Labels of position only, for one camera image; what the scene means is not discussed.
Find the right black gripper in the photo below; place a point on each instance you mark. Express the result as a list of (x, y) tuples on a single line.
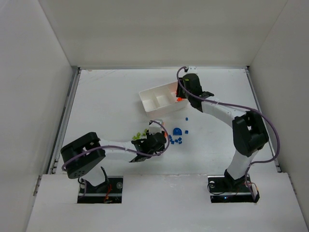
[(180, 89)]

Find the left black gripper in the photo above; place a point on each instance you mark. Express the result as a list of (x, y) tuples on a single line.
[(161, 139)]

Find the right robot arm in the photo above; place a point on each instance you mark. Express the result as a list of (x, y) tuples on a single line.
[(249, 132)]

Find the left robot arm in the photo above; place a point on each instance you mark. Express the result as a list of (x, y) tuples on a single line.
[(85, 153)]

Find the blue arch lego piece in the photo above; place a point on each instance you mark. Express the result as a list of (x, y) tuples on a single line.
[(177, 131)]

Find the white three-compartment container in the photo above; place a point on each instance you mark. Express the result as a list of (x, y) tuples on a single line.
[(161, 100)]

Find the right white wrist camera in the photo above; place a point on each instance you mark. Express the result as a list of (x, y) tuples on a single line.
[(190, 69)]

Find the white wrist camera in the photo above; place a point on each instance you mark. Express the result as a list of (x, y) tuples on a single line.
[(190, 69), (154, 127)]

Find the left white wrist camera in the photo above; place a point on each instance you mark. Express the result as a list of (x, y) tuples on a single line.
[(154, 127)]

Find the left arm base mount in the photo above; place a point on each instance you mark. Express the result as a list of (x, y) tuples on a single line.
[(107, 192)]

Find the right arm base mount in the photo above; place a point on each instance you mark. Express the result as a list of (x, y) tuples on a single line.
[(222, 191)]

